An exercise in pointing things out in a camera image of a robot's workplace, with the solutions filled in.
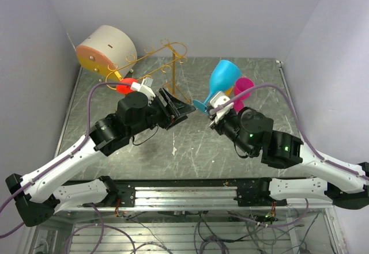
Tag blue plastic wine glass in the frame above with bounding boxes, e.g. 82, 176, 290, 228
193, 60, 242, 112

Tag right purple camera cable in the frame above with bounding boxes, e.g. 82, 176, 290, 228
209, 83, 369, 180

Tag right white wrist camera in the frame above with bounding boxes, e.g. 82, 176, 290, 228
208, 91, 234, 124

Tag purple camera cable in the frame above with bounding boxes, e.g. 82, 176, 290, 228
0, 81, 136, 237
209, 83, 369, 180

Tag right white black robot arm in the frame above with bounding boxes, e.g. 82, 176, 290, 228
210, 107, 368, 210

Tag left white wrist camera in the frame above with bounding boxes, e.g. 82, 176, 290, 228
130, 76, 156, 102

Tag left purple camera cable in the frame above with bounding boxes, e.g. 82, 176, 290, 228
0, 81, 136, 237

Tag yellow plastic wine glass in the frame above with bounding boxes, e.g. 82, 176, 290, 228
225, 86, 234, 96

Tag gold wire wine glass rack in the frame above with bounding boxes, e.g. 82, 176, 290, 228
105, 38, 192, 104

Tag loose cables under frame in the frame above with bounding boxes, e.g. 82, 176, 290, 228
66, 204, 321, 254

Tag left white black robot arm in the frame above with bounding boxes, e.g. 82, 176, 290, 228
6, 88, 195, 227

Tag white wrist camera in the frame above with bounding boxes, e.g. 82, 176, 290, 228
130, 76, 156, 102
208, 91, 234, 124

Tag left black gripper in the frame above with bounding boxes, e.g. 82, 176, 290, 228
127, 86, 196, 137

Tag magenta plastic wine glass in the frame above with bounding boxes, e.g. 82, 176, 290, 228
234, 77, 254, 112

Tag beige cylindrical toy box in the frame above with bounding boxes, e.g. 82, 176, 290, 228
76, 25, 137, 81

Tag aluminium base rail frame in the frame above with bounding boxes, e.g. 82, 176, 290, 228
24, 187, 348, 253

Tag red plastic wine glass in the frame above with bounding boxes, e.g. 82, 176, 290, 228
116, 78, 137, 95

